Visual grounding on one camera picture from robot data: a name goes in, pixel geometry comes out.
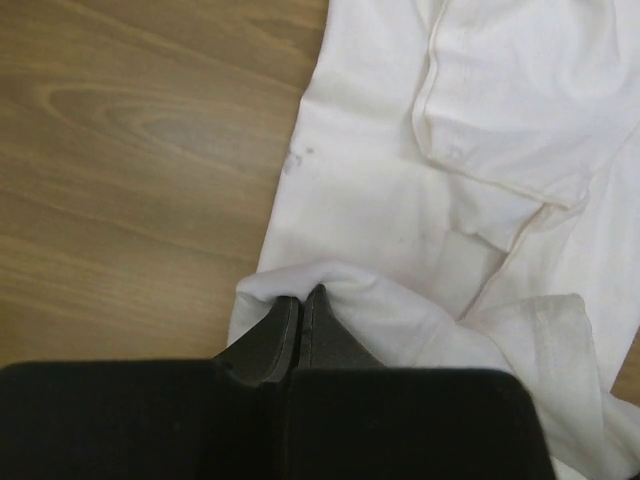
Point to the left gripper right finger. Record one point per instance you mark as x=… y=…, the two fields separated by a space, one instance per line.
x=348 y=417

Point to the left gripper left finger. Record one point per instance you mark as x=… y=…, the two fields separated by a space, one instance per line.
x=212 y=418

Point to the white t shirt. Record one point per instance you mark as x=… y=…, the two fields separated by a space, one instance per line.
x=463 y=177

